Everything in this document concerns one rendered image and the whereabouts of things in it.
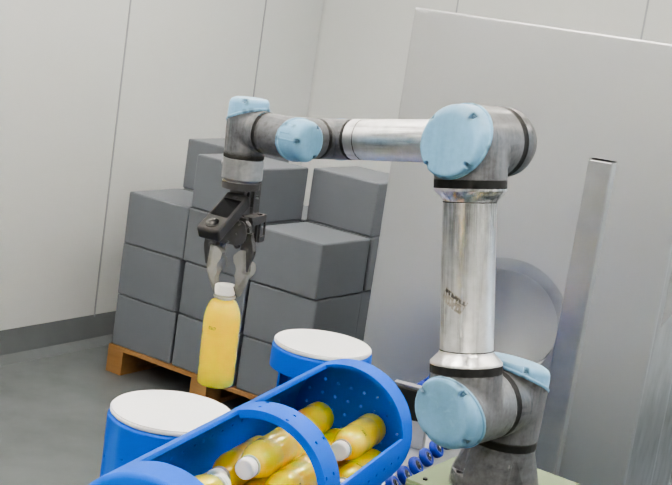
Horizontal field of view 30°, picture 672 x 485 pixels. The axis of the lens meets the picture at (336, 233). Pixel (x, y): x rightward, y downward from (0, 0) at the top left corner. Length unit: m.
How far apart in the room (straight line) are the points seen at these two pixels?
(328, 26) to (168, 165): 1.56
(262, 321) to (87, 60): 1.66
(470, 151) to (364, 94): 5.96
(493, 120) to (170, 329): 4.36
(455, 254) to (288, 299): 3.79
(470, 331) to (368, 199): 3.97
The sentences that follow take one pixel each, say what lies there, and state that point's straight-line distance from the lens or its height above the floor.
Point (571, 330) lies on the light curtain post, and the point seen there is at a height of 1.28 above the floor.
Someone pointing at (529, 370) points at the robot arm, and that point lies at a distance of 2.07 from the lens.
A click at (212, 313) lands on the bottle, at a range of 2.32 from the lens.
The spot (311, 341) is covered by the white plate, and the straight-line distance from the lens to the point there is 3.55.
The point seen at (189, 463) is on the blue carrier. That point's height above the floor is 1.10.
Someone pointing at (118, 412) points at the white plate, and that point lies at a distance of 2.80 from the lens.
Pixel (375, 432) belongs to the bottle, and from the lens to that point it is 2.65.
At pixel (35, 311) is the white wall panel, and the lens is 6.61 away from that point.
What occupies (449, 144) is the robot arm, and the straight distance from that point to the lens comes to 1.93.
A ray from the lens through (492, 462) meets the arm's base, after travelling 2.11.
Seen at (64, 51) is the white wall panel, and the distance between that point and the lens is 6.39.
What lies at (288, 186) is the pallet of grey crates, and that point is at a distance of 5.95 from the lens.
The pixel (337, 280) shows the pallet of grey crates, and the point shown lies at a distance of 5.73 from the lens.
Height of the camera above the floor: 1.97
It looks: 10 degrees down
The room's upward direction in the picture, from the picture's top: 8 degrees clockwise
